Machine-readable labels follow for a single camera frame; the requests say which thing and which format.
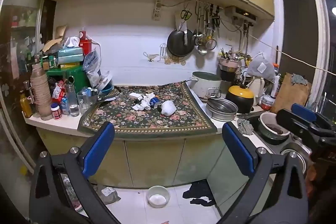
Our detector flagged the thin rope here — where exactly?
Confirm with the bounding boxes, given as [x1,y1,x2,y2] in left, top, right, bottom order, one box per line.
[248,34,336,74]

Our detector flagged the glass mug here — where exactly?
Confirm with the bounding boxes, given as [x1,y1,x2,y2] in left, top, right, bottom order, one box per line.
[77,90,99,114]

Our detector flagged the metal ladle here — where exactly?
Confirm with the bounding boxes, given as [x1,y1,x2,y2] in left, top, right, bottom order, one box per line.
[193,2,208,46]

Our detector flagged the grey rag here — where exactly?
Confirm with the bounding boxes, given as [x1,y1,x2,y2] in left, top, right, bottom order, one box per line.
[237,118,254,135]

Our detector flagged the white power strip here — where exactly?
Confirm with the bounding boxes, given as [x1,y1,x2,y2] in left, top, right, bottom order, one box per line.
[153,0,164,21]

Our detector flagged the red snack packet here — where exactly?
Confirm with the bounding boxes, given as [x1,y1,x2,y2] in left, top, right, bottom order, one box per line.
[52,80,66,100]

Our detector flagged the black wok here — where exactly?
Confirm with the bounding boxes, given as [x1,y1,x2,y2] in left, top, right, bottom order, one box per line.
[167,29,196,57]

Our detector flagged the grey cloth with white tag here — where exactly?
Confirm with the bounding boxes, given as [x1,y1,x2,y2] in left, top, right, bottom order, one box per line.
[246,52,277,83]

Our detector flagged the white wall heater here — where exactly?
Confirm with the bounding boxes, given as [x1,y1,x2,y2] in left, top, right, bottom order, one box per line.
[224,6,258,25]

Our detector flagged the metal strainer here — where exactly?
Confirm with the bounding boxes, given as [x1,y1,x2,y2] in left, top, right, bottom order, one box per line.
[205,27,217,51]

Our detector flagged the white jug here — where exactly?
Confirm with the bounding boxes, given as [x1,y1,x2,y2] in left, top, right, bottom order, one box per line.
[248,77,265,105]

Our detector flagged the grey plastic bag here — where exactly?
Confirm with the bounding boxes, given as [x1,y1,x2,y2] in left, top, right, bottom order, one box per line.
[100,186,121,205]

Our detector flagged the black cloth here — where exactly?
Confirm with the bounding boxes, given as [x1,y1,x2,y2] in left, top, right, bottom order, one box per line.
[182,182,217,207]

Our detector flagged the pink utensil holder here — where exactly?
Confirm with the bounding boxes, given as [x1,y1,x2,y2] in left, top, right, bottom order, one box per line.
[218,48,242,73]

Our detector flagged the blue printed plastic bag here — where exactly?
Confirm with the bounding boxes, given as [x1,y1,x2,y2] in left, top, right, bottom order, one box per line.
[83,48,103,88]

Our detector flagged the steel basin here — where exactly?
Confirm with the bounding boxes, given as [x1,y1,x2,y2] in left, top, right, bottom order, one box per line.
[205,97,239,122]

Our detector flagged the dark tall cabinet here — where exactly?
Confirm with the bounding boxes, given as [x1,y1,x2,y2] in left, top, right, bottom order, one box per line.
[0,0,57,169]

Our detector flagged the white tissue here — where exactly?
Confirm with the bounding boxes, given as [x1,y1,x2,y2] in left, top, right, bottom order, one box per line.
[131,93,158,111]

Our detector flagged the brown cardboard piece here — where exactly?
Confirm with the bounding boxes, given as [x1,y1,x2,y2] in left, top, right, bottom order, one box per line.
[42,25,67,52]

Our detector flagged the wooden cutting board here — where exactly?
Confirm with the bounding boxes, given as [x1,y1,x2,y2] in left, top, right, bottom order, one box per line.
[270,72,313,114]

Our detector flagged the clear water bottle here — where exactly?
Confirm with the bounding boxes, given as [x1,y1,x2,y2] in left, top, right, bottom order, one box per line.
[65,84,80,117]

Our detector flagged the white cooking pot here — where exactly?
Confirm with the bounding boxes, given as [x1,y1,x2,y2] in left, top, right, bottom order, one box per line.
[189,71,222,102]

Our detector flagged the floral cloth mat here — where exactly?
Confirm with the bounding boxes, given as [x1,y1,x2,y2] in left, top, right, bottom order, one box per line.
[77,81,218,138]

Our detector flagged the red lidded jar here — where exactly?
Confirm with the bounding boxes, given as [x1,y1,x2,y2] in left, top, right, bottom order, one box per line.
[261,95,275,111]

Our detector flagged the yellow bottle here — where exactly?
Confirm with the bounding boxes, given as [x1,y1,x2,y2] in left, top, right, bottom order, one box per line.
[20,94,33,119]

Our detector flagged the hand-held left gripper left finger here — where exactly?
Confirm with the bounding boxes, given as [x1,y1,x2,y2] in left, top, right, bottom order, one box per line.
[29,122,121,224]

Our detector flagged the stack of brown paper cups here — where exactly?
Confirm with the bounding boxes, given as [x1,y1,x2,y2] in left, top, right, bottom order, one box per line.
[30,63,53,121]

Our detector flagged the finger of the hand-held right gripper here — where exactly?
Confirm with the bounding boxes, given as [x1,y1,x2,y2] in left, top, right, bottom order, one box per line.
[292,103,317,123]
[276,108,315,144]

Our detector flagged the black and yellow pot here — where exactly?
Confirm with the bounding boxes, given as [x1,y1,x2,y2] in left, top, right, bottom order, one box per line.
[226,85,255,114]

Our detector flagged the steel sink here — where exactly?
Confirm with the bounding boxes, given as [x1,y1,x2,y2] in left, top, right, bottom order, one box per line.
[247,111,315,169]

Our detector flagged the person's right forearm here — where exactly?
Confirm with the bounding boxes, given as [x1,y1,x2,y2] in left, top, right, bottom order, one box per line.
[306,160,336,216]

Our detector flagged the white floor bowl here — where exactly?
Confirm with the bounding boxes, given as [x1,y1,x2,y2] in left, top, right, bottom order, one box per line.
[146,185,171,208]

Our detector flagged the striped grey glove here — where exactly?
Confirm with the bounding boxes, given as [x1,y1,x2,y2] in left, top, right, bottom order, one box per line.
[290,73,309,86]

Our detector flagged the yellow handled scissors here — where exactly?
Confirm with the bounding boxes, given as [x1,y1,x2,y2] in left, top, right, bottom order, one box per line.
[180,5,192,20]

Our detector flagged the green storage cabinet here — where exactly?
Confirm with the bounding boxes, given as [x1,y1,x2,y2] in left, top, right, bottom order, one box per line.
[46,67,91,89]

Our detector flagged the white bowl with dark inside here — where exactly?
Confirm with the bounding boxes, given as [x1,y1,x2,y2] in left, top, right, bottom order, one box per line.
[259,112,291,139]

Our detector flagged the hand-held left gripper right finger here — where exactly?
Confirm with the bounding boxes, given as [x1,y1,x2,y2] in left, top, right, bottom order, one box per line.
[218,122,309,224]

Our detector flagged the teal tissue pack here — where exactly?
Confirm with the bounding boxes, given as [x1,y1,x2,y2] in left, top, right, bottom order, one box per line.
[57,47,84,64]

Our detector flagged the blue bowl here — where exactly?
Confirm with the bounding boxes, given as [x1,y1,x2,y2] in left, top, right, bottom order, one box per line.
[96,76,114,96]

